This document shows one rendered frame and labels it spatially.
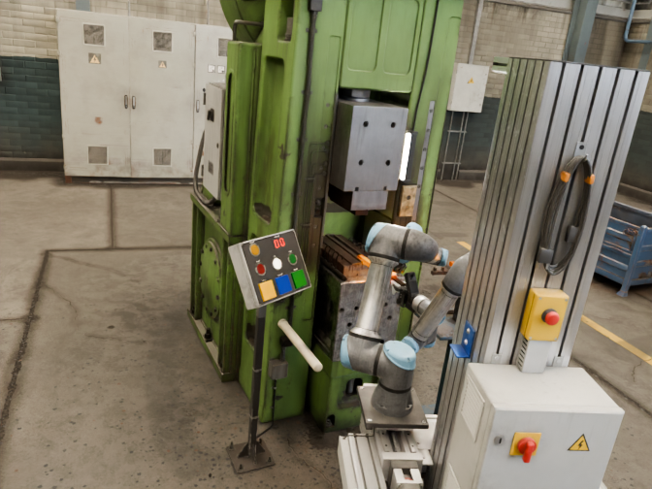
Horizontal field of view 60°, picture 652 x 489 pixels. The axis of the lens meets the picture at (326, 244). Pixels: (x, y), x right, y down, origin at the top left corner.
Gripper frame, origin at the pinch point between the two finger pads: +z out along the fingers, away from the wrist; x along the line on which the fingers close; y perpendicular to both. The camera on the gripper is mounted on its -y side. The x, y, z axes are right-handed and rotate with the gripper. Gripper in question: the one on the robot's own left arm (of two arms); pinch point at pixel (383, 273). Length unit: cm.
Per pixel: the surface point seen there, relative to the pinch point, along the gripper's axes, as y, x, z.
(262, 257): -8, -62, -10
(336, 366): 17, -13, 55
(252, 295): 7, -69, -4
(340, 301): -1.1, -15.5, 22.0
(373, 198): -31.3, -0.3, -19.5
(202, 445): 27, -79, 100
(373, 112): -52, -6, -55
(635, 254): -62, 356, 103
